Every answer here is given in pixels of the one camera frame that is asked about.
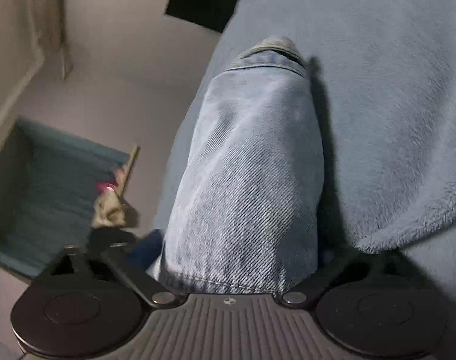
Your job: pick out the teal window curtain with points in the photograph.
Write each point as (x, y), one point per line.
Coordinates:
(48, 186)

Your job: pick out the wooden shelf with clutter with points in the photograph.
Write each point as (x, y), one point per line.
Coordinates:
(111, 210)

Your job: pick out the blue fleece bed blanket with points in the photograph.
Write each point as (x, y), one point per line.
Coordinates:
(382, 79)

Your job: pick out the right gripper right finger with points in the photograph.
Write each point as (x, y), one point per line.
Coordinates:
(310, 290)

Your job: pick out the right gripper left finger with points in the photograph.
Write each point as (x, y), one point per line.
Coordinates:
(129, 258)

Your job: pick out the light blue denim shirt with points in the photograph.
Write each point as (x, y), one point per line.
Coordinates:
(244, 216)

